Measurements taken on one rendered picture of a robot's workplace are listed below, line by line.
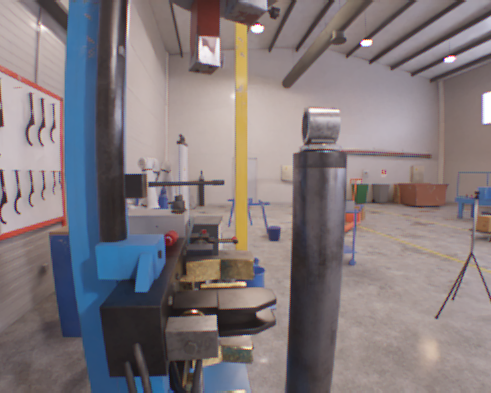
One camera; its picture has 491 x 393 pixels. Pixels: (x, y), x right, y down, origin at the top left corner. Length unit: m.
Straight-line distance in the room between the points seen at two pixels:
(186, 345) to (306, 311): 0.54
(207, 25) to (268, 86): 11.50
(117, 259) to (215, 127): 11.21
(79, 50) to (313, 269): 1.14
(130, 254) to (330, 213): 0.68
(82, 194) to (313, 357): 1.08
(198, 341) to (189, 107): 11.64
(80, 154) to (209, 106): 11.21
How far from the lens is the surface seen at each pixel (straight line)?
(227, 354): 1.44
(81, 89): 1.02
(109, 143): 0.82
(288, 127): 12.45
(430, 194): 13.42
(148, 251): 0.77
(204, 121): 11.91
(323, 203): 0.94
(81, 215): 0.99
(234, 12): 0.91
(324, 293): 1.04
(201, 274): 1.19
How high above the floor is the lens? 1.38
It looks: 5 degrees down
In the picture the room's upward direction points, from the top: straight up
